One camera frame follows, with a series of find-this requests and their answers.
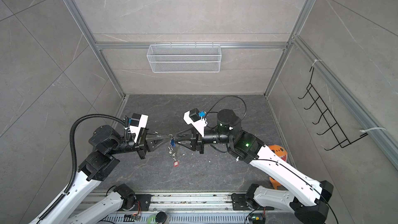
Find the orange round toy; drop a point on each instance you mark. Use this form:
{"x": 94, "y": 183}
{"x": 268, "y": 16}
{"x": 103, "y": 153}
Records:
{"x": 281, "y": 153}

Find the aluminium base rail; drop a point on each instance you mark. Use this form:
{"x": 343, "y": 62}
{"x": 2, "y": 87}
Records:
{"x": 198, "y": 208}

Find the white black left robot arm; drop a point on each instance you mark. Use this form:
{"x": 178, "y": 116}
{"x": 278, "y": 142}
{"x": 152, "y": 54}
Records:
{"x": 93, "y": 171}

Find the white wire mesh basket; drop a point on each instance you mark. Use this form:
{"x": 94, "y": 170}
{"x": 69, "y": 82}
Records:
{"x": 184, "y": 58}

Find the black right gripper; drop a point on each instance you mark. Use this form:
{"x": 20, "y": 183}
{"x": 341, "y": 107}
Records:
{"x": 195, "y": 137}

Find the black wire hook rack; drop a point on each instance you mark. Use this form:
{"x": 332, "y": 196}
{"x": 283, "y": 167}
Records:
{"x": 326, "y": 116}

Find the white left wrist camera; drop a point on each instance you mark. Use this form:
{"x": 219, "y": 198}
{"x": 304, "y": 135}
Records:
{"x": 135, "y": 123}

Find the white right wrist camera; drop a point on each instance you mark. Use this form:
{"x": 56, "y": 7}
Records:
{"x": 197, "y": 119}

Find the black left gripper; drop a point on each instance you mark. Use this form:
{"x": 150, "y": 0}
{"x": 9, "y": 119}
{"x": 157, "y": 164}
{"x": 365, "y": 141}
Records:
{"x": 148, "y": 141}

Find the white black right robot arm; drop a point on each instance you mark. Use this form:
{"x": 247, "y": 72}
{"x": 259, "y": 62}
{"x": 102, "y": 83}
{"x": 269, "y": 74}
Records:
{"x": 307, "y": 198}

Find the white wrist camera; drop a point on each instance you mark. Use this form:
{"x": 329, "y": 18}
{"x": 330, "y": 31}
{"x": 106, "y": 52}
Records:
{"x": 197, "y": 119}
{"x": 135, "y": 123}

